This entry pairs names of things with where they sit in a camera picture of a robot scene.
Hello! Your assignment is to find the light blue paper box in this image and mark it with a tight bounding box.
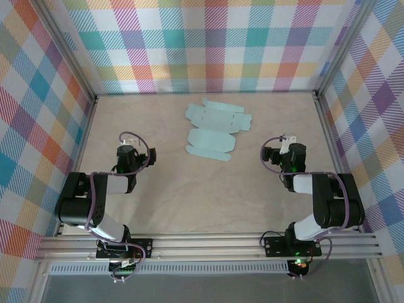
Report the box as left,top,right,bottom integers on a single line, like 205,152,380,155
185,98,254,163

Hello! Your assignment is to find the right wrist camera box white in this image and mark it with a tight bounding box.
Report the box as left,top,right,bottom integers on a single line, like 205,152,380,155
280,134,297,155

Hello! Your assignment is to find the aluminium table side rail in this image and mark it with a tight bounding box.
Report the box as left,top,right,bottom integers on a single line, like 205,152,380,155
314,91,362,233
55,96,98,237

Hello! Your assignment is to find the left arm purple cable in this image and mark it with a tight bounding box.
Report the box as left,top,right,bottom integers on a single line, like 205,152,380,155
85,131,152,283

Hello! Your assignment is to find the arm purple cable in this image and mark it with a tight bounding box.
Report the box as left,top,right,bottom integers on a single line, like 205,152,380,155
85,131,152,283
259,134,352,280

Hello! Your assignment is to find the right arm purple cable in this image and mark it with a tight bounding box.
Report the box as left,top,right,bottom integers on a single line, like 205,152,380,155
259,134,352,280

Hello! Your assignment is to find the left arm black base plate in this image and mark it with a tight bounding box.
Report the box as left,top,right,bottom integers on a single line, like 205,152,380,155
95,238,154,260

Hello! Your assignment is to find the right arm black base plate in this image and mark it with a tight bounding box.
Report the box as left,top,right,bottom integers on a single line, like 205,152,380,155
263,235,323,257

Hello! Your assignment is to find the long aluminium mounting rail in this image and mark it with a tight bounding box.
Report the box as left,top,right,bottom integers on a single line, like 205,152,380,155
34,232,384,263

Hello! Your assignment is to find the aluminium frame post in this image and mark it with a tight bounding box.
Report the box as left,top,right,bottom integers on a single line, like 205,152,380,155
37,0,98,102
367,260,391,303
314,0,373,95
28,261,51,303

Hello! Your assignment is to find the grey slotted cable duct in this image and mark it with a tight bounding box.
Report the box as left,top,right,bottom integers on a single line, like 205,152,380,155
49,263,290,275

